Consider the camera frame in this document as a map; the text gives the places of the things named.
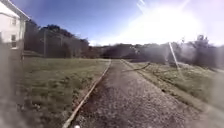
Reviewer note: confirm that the fallen branch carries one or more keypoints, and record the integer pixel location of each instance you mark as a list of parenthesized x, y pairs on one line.
[(138, 68)]

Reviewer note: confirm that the row of trees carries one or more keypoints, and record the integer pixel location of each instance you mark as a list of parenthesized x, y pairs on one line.
[(146, 51)]

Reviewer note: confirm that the pale kerb edging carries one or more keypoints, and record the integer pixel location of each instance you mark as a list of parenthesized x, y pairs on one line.
[(88, 95)]

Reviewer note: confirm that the grey gravel path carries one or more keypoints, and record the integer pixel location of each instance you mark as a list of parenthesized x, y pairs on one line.
[(130, 100)]

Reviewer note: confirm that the grass field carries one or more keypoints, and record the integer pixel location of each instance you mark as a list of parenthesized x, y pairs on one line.
[(190, 80), (56, 83)]

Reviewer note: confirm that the robot's own part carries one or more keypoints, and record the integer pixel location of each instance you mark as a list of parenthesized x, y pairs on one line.
[(77, 126)]

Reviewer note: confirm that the white building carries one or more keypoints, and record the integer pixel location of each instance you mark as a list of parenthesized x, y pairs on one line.
[(11, 28)]

